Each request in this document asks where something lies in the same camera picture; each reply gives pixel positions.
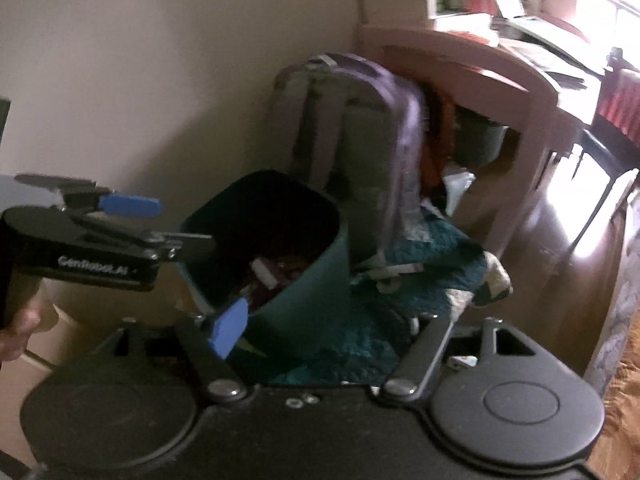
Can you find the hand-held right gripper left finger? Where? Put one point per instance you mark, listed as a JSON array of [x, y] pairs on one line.
[[230, 327]]

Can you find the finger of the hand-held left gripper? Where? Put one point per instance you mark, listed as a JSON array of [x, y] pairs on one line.
[[130, 205], [190, 247]]

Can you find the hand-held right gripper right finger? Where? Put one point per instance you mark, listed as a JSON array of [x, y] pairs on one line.
[[420, 355]]

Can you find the teal trash bin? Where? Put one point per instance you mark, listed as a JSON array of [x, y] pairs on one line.
[[320, 300]]

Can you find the person's left hand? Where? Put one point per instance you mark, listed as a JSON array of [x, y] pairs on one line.
[[17, 335]]

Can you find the white wrapper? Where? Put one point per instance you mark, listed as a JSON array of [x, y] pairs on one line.
[[265, 272]]

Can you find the cardboard box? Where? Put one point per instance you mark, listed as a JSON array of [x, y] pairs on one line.
[[100, 310]]

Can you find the teal quilt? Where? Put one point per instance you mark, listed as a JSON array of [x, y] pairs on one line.
[[440, 255]]

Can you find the white plastic bag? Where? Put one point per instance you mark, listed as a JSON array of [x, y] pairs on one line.
[[457, 190]]

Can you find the grey and purple backpack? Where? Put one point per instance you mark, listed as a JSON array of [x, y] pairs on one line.
[[360, 150]]

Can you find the grey patterned bed cover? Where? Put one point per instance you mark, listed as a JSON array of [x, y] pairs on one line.
[[625, 285]]

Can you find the orange patterned blanket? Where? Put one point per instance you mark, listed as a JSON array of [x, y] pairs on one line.
[[625, 425]]

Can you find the dark pot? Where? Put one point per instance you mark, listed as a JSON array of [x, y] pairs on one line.
[[482, 140]]

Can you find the orange cloth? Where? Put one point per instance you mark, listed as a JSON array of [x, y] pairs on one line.
[[442, 130]]

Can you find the dark chair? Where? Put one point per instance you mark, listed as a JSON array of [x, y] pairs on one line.
[[595, 145]]

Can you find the pink wooden desk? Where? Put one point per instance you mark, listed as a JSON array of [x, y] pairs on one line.
[[500, 70]]

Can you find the red cloth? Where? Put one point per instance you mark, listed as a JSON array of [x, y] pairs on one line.
[[620, 105]]

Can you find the stack of papers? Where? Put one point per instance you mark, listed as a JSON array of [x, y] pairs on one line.
[[540, 45]]

